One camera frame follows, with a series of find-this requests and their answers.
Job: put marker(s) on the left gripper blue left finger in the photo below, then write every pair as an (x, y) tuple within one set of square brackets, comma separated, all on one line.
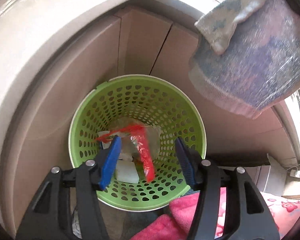
[(48, 215)]

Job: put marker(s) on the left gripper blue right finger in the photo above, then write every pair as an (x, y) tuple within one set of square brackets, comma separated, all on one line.
[(246, 215)]

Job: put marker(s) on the red snack packet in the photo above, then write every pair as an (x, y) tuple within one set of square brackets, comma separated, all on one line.
[(147, 162)]

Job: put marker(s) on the clear plastic bag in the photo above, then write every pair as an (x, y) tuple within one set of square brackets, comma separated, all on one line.
[(136, 137)]

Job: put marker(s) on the grey patterned sleeve forearm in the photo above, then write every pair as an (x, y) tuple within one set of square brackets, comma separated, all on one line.
[(248, 55)]

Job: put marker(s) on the white foam trash block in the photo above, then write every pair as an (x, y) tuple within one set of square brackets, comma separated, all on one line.
[(126, 172)]

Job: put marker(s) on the green perforated trash basket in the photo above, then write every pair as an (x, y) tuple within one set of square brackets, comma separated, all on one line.
[(154, 102)]

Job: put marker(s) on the brown cabinet doors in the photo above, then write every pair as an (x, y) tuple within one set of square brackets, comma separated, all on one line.
[(129, 41)]

